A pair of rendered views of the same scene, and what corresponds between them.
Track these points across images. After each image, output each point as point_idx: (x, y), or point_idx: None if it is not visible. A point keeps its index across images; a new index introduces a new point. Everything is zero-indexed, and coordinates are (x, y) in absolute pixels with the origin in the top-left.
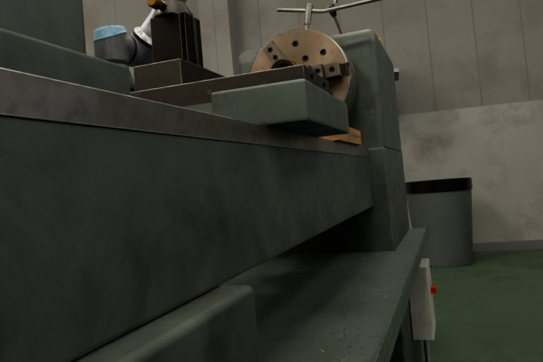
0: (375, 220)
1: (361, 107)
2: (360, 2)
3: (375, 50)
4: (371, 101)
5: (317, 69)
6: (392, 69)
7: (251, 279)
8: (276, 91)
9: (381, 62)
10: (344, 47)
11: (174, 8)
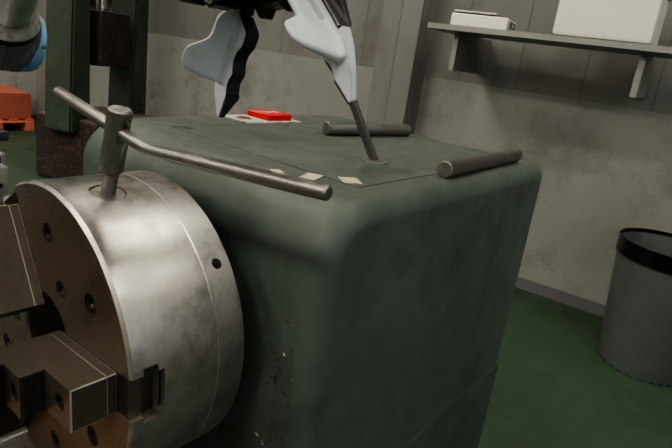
0: None
1: (259, 422)
2: (238, 175)
3: (329, 290)
4: (281, 424)
5: (13, 384)
6: (522, 201)
7: None
8: None
9: (398, 276)
10: (254, 239)
11: None
